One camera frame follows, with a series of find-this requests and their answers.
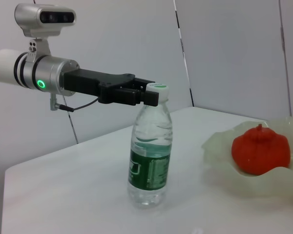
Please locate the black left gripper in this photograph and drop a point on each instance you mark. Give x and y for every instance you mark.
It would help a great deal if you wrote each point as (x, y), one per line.
(88, 83)

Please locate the clear green-label water bottle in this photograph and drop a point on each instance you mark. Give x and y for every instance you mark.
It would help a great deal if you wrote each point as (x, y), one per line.
(150, 170)

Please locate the red tomato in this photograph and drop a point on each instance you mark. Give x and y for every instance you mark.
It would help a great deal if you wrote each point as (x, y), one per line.
(261, 151)

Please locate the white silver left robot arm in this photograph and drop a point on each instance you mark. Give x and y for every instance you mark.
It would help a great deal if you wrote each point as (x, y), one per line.
(46, 73)

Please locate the pale green glass fruit plate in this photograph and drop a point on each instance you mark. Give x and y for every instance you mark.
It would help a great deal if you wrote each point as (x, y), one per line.
(222, 156)

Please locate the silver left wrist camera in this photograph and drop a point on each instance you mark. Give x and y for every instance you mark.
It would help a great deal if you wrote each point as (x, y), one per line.
(44, 19)

